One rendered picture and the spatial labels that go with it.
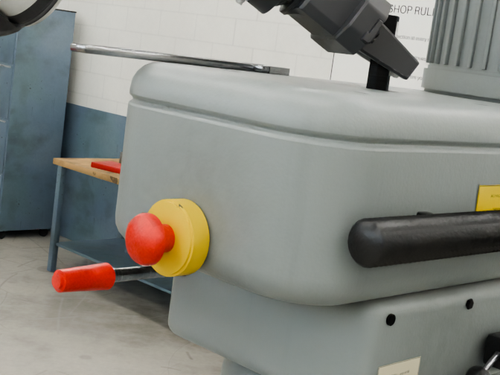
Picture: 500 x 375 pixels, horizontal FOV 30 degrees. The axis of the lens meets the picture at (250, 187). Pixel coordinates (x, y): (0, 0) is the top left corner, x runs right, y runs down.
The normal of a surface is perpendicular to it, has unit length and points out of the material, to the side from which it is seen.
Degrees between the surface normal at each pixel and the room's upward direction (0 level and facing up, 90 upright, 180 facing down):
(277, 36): 90
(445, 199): 90
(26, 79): 90
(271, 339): 90
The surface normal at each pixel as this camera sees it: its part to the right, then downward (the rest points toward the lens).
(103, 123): -0.70, 0.01
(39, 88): 0.71, 0.20
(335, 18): 0.18, 0.17
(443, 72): -0.89, -0.05
